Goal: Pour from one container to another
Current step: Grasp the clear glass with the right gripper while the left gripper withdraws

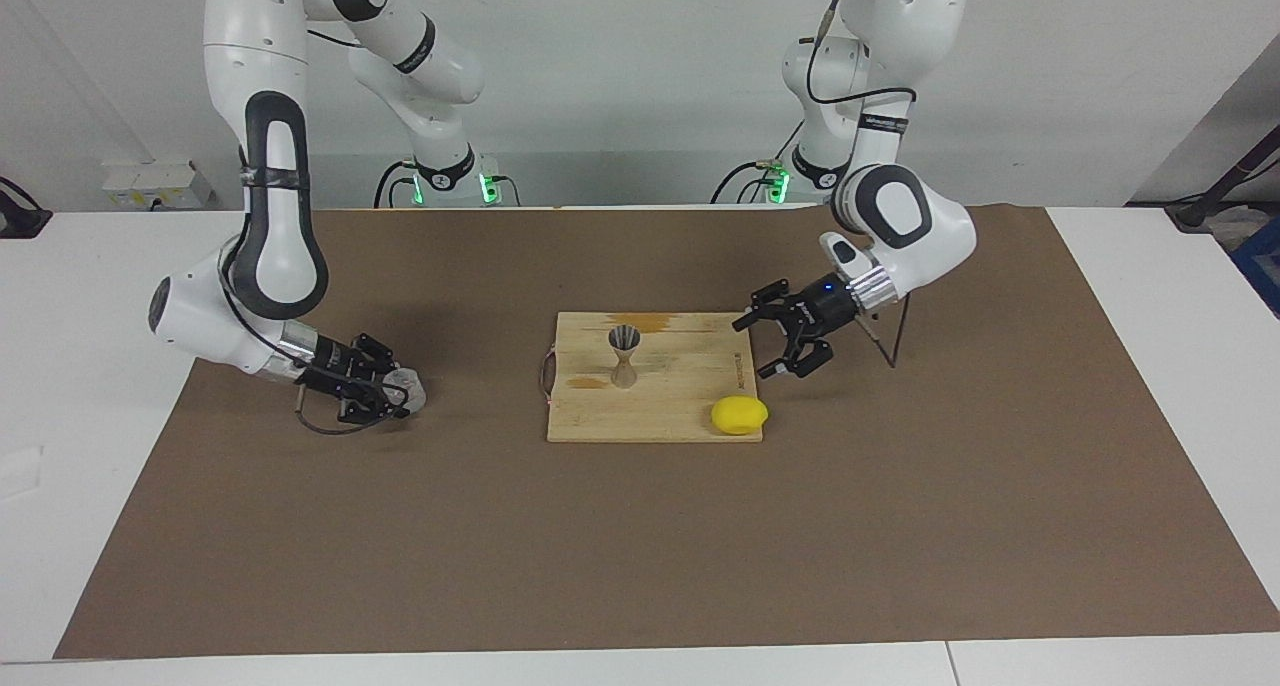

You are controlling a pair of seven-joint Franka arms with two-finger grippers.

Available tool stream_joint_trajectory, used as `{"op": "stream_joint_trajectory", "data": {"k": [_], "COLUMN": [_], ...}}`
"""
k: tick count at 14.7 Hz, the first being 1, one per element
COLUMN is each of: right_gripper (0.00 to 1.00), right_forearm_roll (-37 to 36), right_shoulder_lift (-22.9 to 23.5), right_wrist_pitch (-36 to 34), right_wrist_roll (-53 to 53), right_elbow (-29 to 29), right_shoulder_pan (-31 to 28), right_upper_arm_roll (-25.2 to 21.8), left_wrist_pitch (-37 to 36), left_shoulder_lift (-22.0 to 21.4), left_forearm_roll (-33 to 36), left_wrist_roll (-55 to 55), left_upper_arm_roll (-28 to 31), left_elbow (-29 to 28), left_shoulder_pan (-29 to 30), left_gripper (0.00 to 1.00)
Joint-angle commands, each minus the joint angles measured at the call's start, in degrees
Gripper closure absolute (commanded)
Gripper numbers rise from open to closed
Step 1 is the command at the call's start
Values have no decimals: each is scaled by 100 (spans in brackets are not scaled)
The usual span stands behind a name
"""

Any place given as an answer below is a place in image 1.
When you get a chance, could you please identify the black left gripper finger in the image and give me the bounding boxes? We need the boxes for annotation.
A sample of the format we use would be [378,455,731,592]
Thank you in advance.
[732,281,801,332]
[757,336,833,380]

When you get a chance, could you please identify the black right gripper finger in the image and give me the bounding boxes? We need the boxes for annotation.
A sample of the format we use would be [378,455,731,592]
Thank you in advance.
[350,333,403,374]
[335,379,412,426]

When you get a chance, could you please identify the clear glass cup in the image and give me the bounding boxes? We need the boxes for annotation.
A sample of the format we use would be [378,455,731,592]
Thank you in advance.
[385,366,428,414]

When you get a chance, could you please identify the metal double jigger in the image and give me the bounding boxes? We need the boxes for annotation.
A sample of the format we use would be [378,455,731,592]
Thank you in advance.
[608,325,643,390]

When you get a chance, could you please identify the yellow lemon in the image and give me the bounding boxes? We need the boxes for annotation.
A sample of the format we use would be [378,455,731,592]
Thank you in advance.
[710,395,770,436]

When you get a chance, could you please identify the wooden cutting board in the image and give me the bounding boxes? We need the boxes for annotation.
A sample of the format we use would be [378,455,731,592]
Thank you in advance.
[546,311,764,444]

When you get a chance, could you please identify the brown table mat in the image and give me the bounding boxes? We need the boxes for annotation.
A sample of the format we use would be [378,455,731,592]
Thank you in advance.
[52,204,1280,660]

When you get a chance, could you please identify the black stand base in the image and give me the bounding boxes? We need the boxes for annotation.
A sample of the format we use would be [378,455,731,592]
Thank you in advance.
[0,176,53,239]

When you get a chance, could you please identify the black tripod leg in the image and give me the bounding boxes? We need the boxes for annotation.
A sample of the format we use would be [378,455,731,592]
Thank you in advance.
[1165,126,1280,232]

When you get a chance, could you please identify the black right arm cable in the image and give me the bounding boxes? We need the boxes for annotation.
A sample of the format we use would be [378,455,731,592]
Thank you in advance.
[215,26,412,436]

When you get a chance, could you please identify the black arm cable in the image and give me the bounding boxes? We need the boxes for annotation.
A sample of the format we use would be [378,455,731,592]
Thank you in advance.
[215,26,412,436]
[808,0,917,370]

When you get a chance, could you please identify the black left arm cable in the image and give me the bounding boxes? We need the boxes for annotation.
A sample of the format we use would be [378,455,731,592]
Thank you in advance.
[808,0,917,370]

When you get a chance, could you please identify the black left base cables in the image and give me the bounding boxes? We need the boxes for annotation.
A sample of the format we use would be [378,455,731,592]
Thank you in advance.
[712,116,803,205]

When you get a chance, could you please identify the black base cables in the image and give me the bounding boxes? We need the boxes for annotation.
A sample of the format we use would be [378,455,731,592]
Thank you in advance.
[375,161,417,209]
[712,116,803,205]

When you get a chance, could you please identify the black right base cables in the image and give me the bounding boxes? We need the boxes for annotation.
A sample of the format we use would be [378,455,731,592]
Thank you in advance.
[375,161,417,209]

